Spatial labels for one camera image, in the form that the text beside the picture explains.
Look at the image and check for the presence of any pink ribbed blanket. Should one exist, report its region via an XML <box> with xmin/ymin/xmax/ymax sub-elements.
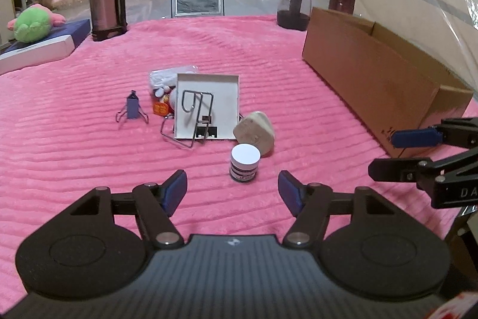
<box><xmin>0</xmin><ymin>15</ymin><xmax>457</xmax><ymax>311</ymax></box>

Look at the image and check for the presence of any red Doraemon toy figure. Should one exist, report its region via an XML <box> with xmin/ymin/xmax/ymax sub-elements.
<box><xmin>152</xmin><ymin>86</ymin><xmax>177</xmax><ymax>117</ymax></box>

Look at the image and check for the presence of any blue and white flat box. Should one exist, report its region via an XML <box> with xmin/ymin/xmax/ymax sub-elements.
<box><xmin>0</xmin><ymin>19</ymin><xmax>91</xmax><ymax>74</ymax></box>

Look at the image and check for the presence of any bent metal wire stand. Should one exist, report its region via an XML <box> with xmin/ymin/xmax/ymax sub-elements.
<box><xmin>160</xmin><ymin>89</ymin><xmax>215</xmax><ymax>149</ymax></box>

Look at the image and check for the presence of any dark red canister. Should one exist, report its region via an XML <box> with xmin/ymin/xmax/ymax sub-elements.
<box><xmin>328</xmin><ymin>0</ymin><xmax>356</xmax><ymax>15</ymax></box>

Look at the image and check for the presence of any beige power plug adapter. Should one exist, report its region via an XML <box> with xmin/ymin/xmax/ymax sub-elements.
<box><xmin>233</xmin><ymin>111</ymin><xmax>275</xmax><ymax>156</ymax></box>

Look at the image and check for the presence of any brown cardboard box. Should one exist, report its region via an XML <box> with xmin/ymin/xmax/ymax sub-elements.
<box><xmin>302</xmin><ymin>8</ymin><xmax>473</xmax><ymax>157</ymax></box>

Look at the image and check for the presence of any blue binder clip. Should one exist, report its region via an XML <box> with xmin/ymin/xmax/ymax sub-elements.
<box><xmin>115</xmin><ymin>90</ymin><xmax>149</xmax><ymax>124</ymax></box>

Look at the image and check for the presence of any clear dark grinder jar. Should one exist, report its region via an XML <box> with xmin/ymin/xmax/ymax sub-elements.
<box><xmin>276</xmin><ymin>0</ymin><xmax>312</xmax><ymax>32</ymax></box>

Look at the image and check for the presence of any clear box of floss picks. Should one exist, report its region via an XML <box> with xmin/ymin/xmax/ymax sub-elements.
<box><xmin>149</xmin><ymin>65</ymin><xmax>198</xmax><ymax>90</ymax></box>

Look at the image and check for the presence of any small white-lidded jar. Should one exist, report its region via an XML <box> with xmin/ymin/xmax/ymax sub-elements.
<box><xmin>229</xmin><ymin>143</ymin><xmax>261</xmax><ymax>182</ymax></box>

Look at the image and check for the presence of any green and pink plush toy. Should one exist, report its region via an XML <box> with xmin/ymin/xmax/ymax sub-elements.
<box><xmin>7</xmin><ymin>4</ymin><xmax>66</xmax><ymax>44</ymax></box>

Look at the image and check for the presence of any white square tray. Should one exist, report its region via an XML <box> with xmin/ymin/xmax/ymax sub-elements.
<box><xmin>174</xmin><ymin>73</ymin><xmax>240</xmax><ymax>141</ymax></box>

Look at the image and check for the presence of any clear plastic sheet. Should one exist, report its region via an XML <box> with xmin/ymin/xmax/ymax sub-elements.
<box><xmin>353</xmin><ymin>0</ymin><xmax>477</xmax><ymax>92</ymax></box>

